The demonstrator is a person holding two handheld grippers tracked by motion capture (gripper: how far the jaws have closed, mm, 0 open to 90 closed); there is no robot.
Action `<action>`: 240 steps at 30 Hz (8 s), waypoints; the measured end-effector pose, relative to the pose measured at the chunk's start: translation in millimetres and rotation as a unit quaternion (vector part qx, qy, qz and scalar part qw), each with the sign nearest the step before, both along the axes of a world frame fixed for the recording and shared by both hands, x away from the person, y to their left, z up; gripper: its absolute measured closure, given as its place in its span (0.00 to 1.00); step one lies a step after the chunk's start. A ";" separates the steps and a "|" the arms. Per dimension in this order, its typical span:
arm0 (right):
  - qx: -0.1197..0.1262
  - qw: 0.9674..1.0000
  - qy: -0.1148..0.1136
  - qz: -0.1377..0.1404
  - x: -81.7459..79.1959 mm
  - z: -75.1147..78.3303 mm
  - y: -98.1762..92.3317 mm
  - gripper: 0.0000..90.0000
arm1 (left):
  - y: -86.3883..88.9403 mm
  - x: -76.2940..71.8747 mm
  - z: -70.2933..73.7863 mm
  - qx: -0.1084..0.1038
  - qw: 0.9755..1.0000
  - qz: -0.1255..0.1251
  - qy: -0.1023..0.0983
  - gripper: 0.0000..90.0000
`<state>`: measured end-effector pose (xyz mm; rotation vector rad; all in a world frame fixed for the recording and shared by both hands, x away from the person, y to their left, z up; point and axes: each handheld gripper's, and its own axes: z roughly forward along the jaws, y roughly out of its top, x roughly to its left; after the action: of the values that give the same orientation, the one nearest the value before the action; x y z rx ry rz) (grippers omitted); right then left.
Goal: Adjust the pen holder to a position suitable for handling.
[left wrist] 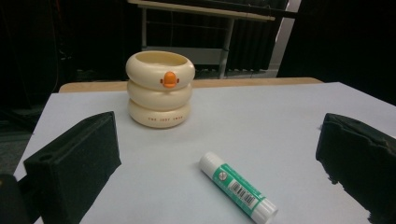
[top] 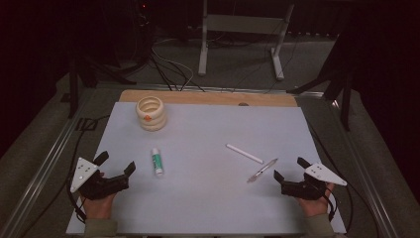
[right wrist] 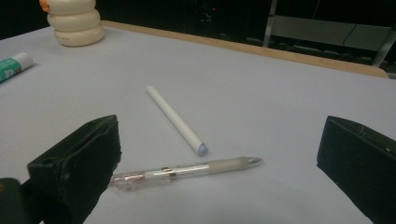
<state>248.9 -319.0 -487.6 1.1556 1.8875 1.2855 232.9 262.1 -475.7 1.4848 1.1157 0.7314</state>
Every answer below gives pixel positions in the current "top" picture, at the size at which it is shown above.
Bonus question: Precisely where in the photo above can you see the clear ballpoint pen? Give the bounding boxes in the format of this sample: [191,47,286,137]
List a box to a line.
[247,158,279,183]

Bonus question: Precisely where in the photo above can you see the aluminium rail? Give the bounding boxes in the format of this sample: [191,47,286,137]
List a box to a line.
[330,98,400,238]
[0,88,97,238]

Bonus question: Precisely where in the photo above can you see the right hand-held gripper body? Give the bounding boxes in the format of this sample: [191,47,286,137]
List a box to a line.
[280,162,348,201]

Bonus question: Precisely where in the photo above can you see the dark equipment rack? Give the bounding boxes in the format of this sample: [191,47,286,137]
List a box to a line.
[130,0,157,63]

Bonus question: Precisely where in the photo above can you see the white floor cable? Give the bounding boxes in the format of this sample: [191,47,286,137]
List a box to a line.
[152,38,194,91]

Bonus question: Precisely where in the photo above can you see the black cable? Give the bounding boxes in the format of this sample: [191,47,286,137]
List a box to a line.
[21,114,111,238]
[308,123,380,238]

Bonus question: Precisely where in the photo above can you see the person's right hand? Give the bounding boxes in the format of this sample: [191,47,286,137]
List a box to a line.
[295,183,335,218]

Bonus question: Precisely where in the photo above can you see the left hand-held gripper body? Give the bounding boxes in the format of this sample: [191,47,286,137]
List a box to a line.
[69,157,130,201]

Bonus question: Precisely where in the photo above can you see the person's left hand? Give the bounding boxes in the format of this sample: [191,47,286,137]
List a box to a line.
[80,193,117,220]

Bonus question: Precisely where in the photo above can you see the white table cover sheet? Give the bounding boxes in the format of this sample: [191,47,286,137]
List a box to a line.
[65,101,347,236]

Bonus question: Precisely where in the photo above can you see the cream ringed pen holder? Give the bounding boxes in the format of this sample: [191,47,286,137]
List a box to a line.
[135,95,167,133]

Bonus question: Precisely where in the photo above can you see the white pen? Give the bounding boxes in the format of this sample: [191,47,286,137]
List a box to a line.
[225,143,264,165]

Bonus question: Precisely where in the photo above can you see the white and green glue stick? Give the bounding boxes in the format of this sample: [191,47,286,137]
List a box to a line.
[151,147,164,177]

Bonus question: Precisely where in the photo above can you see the right hand-held gripper cable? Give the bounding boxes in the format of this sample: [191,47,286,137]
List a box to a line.
[321,187,339,222]

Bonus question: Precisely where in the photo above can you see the black floor cables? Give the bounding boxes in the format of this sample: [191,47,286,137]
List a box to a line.
[150,49,206,93]

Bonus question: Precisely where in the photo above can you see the hand-held gripper cable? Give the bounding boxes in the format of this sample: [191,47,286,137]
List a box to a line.
[321,187,339,222]
[65,178,87,223]

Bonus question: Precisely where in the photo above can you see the grey metal stand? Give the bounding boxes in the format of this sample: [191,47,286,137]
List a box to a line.
[197,0,295,81]

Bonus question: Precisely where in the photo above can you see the black tripod stand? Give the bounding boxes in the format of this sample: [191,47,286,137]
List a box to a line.
[67,49,138,119]
[286,29,356,132]

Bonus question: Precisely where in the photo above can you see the left hand-held gripper cable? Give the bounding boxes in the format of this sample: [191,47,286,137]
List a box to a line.
[65,178,87,223]

